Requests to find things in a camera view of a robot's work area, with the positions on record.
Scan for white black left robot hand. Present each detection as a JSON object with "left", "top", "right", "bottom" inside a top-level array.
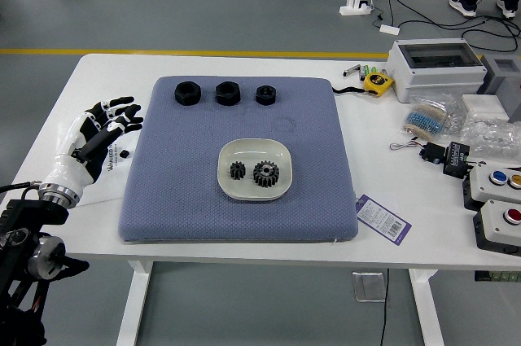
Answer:
[{"left": 40, "top": 95, "right": 145, "bottom": 189}]

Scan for small black gear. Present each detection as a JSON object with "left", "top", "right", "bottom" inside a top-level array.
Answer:
[{"left": 228, "top": 160, "right": 250, "bottom": 182}]

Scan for big black gear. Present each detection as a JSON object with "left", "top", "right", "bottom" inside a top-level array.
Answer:
[{"left": 252, "top": 160, "right": 280, "bottom": 189}]

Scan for large black hex nut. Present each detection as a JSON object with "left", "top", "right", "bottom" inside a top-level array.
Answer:
[
  {"left": 173, "top": 81, "right": 201, "bottom": 107},
  {"left": 214, "top": 81, "right": 241, "bottom": 107}
]

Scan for small black hex nut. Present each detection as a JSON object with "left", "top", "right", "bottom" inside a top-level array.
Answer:
[{"left": 255, "top": 85, "right": 278, "bottom": 107}]

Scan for flat white box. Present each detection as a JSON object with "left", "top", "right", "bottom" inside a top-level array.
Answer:
[{"left": 462, "top": 94, "right": 510, "bottom": 121}]

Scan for blue yellow button box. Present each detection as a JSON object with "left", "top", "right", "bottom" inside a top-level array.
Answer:
[{"left": 462, "top": 162, "right": 521, "bottom": 212}]

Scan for red button box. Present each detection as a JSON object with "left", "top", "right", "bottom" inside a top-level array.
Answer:
[{"left": 472, "top": 199, "right": 521, "bottom": 257}]

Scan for white table leg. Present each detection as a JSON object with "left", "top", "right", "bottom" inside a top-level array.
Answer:
[
  {"left": 409, "top": 268, "right": 445, "bottom": 346},
  {"left": 116, "top": 258, "right": 155, "bottom": 346}
]

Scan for white square dish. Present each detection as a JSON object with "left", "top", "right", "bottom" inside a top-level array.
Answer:
[{"left": 217, "top": 138, "right": 294, "bottom": 202}]

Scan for blue-grey cushion mat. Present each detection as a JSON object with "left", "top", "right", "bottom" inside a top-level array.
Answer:
[{"left": 117, "top": 75, "right": 360, "bottom": 244}]

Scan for purple label tag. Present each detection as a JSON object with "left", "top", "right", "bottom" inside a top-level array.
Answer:
[{"left": 354, "top": 193, "right": 412, "bottom": 247}]

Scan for yellow tape measure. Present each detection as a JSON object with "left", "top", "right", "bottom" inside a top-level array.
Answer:
[{"left": 363, "top": 72, "right": 395, "bottom": 97}]

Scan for silver floor plate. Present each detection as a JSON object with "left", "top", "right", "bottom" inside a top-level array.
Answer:
[{"left": 352, "top": 271, "right": 387, "bottom": 303}]

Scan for white power strip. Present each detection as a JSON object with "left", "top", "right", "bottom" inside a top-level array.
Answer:
[{"left": 339, "top": 0, "right": 374, "bottom": 17}]

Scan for blue resistor tape roll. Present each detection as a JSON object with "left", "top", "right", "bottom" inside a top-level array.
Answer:
[{"left": 402, "top": 103, "right": 449, "bottom": 142}]

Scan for clear plastic parts bag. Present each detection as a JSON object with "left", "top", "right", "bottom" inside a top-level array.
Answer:
[{"left": 409, "top": 91, "right": 465, "bottom": 135}]

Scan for black electronic module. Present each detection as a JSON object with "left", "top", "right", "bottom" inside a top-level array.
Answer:
[{"left": 442, "top": 141, "right": 473, "bottom": 178}]

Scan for clear bubble wrap bag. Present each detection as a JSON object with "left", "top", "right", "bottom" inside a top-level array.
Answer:
[{"left": 462, "top": 113, "right": 521, "bottom": 158}]

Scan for grey square housing block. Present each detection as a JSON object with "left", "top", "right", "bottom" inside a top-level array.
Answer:
[{"left": 478, "top": 54, "right": 521, "bottom": 123}]

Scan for black tape measure strap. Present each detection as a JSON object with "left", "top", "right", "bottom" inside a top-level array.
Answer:
[{"left": 331, "top": 85, "right": 378, "bottom": 97}]

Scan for black hanging cable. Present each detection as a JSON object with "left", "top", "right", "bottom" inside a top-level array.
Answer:
[{"left": 378, "top": 268, "right": 391, "bottom": 346}]

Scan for black floor cables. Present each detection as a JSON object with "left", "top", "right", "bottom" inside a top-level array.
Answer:
[{"left": 372, "top": 0, "right": 521, "bottom": 54}]

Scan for black module with wires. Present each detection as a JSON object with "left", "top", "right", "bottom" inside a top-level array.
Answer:
[{"left": 389, "top": 138, "right": 447, "bottom": 166}]

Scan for grey enclosure box clear lid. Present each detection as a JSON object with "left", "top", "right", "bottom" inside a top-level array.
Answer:
[{"left": 385, "top": 38, "right": 488, "bottom": 104}]

